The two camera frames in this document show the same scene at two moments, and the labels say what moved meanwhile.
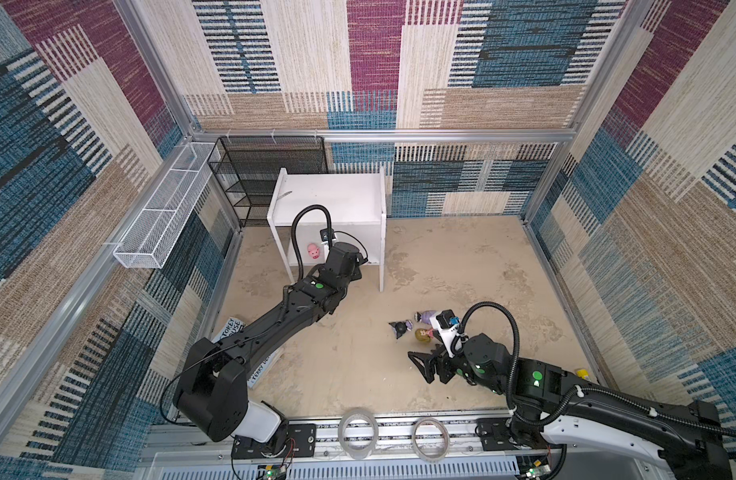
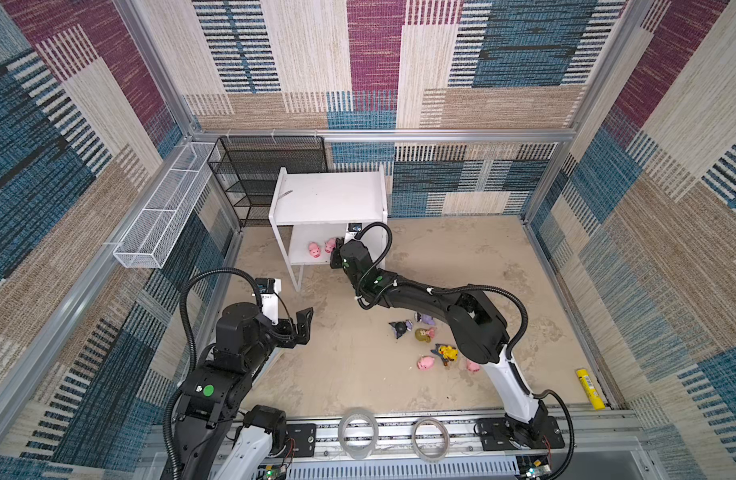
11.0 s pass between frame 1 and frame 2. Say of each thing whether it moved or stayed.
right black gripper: moved
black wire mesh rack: stayed
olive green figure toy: stayed
